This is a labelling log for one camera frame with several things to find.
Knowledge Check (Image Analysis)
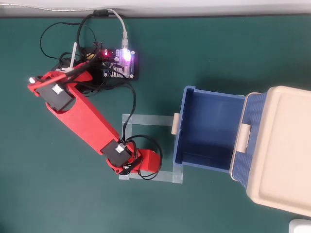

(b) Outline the grey USB cable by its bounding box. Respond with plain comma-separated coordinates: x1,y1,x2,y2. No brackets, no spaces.
0,1,130,49

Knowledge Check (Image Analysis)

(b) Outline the blue woven drawer plain handle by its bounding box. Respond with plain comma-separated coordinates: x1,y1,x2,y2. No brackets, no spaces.
229,92,268,190

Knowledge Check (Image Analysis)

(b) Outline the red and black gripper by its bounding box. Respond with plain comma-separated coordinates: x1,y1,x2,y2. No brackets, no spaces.
132,148,161,174

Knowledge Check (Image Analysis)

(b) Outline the red sleeved wire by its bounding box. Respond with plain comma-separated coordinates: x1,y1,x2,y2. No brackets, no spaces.
28,62,90,89

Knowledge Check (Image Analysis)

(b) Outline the black controller circuit board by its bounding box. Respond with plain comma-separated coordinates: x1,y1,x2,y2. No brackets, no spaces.
102,48,141,81

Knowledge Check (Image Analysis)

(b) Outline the beige plastic drawer cabinet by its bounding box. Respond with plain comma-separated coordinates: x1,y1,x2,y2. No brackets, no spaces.
242,85,311,218

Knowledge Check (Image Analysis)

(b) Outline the white device corner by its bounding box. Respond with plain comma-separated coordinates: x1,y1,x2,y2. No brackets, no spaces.
288,219,311,233

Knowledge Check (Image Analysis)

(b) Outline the black cable with ferrite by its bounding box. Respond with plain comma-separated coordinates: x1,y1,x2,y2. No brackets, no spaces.
77,9,109,59

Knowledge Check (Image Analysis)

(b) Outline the white cable tie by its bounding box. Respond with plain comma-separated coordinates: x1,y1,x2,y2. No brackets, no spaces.
55,42,78,73

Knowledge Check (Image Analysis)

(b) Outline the blue woven drawer taped handle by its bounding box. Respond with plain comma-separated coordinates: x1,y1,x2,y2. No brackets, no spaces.
171,85,246,173

